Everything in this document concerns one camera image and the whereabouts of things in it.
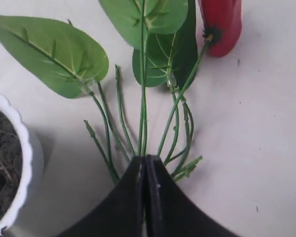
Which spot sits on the small white flower pot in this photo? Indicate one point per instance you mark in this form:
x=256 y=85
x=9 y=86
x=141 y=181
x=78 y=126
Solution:
x=32 y=164

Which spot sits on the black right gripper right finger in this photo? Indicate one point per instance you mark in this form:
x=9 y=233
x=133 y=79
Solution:
x=171 y=212

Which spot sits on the artificial red anthurium plant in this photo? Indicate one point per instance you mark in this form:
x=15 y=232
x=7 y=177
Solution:
x=169 y=39

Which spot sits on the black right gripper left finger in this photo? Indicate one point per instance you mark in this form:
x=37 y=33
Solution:
x=120 y=214

